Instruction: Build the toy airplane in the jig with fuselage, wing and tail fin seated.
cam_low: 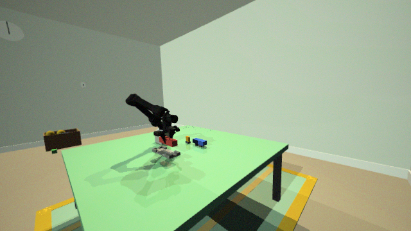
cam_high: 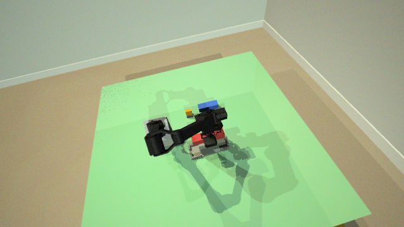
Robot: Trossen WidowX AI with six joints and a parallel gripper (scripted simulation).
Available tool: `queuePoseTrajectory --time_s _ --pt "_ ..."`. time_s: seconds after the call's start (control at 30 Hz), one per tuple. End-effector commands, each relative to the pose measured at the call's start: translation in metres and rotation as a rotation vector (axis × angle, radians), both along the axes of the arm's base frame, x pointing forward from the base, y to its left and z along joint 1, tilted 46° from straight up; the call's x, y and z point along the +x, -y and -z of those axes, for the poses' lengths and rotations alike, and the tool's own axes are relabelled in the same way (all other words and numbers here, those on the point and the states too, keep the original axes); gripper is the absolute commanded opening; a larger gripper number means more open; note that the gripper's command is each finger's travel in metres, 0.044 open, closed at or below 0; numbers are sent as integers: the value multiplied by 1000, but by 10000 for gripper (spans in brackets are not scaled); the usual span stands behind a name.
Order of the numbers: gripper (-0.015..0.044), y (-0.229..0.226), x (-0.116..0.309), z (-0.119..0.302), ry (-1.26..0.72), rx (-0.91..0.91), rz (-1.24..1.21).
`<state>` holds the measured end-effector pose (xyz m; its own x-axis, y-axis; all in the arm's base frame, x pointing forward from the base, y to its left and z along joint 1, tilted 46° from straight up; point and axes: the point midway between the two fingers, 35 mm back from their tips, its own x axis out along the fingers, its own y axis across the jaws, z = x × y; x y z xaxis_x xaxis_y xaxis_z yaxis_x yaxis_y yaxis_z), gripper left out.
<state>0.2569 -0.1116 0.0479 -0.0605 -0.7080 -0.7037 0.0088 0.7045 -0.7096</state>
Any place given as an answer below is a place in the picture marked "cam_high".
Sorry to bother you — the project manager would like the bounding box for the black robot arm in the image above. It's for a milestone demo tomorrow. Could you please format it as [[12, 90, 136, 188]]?
[[144, 107, 228, 157]]

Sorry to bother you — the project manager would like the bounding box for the red long block with two sockets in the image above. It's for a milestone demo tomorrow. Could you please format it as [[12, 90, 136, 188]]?
[[191, 128, 225, 146]]

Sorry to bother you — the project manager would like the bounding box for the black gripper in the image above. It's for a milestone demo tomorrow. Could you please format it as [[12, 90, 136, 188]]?
[[202, 130, 217, 148]]

